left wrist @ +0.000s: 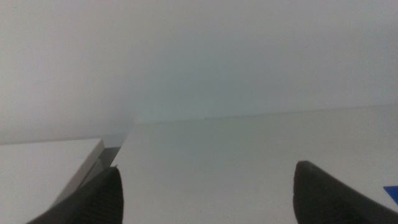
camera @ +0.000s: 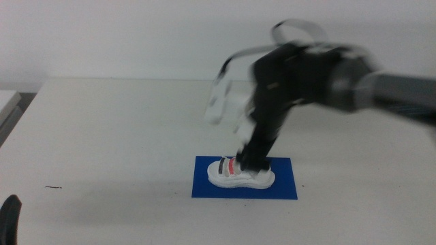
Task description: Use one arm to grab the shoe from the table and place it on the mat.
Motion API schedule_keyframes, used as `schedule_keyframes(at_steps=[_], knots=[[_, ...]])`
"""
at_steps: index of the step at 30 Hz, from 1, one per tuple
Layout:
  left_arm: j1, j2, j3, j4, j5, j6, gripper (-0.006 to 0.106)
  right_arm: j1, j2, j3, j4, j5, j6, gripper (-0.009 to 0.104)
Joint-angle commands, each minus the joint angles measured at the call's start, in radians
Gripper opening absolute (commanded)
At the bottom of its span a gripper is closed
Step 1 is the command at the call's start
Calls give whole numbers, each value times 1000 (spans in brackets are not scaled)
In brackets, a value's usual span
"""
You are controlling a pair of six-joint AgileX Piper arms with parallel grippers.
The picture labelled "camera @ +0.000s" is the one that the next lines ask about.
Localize white toy shoe striped straps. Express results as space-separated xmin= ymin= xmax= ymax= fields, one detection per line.
xmin=206 ymin=157 xmax=276 ymax=191

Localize blue rectangular mat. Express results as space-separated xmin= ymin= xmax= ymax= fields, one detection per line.
xmin=191 ymin=156 xmax=298 ymax=201

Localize grey flat ribbon cable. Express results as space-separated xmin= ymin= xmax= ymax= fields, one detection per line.
xmin=213 ymin=18 xmax=328 ymax=84

